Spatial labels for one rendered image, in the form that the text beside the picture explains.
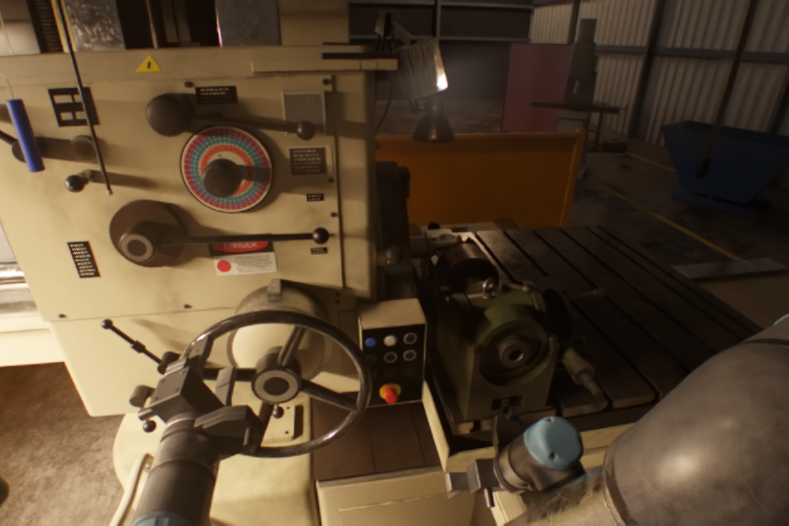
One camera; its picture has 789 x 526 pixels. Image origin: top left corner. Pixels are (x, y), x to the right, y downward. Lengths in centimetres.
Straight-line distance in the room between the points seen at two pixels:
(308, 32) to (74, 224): 89
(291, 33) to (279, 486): 146
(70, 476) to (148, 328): 174
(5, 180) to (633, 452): 107
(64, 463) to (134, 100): 224
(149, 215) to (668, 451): 89
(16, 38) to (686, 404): 178
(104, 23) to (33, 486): 216
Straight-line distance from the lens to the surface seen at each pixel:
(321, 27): 152
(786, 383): 34
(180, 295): 105
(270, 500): 164
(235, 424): 56
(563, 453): 68
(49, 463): 292
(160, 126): 86
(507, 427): 83
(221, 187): 82
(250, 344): 95
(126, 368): 123
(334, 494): 163
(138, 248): 94
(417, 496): 171
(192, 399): 60
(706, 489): 34
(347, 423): 95
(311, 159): 89
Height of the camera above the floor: 189
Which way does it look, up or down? 28 degrees down
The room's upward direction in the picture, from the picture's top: 1 degrees clockwise
